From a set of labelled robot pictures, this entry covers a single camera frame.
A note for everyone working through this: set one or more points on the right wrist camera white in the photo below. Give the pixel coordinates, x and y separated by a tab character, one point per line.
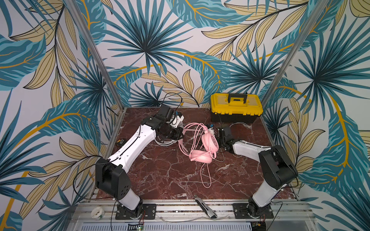
210	128

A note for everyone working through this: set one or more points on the black yellow tape measure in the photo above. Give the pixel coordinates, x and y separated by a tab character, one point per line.
121	142

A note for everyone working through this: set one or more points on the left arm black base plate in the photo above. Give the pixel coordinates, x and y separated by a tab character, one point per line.
145	211

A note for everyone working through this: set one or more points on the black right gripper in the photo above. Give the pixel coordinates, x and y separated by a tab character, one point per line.
221	136

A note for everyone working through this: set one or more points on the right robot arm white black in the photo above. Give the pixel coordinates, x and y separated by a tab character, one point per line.
278	169

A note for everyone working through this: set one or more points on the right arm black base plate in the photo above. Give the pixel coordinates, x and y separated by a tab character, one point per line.
246	210

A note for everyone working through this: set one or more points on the white tape roll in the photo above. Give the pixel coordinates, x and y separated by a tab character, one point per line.
97	213

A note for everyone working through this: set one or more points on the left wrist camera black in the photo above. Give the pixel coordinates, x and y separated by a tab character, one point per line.
170	116

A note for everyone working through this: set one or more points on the aluminium front rail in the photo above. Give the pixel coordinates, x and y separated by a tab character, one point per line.
186	215

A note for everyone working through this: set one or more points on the yellow black toolbox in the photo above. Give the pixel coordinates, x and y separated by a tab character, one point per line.
235	107

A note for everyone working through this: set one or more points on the white grey headphones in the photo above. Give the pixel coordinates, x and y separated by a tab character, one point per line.
164	142

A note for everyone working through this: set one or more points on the pink headphones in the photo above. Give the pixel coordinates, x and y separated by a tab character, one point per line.
204	147

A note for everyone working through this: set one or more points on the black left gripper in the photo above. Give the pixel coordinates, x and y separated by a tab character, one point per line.
176	134

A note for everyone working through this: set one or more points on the grey utility knife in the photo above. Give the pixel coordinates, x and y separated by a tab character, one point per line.
205	208

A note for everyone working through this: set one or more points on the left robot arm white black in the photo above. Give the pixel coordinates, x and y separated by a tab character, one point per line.
112	173

